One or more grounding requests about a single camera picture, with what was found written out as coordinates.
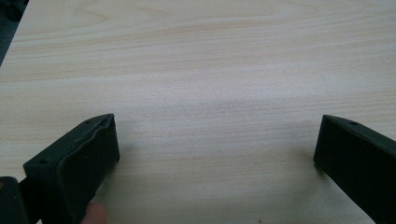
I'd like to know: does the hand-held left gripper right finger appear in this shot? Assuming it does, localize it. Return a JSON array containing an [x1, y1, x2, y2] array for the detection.
[[313, 114, 396, 224]]

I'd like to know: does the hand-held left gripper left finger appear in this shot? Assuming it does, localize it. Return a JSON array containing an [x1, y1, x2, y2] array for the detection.
[[22, 113, 120, 224]]

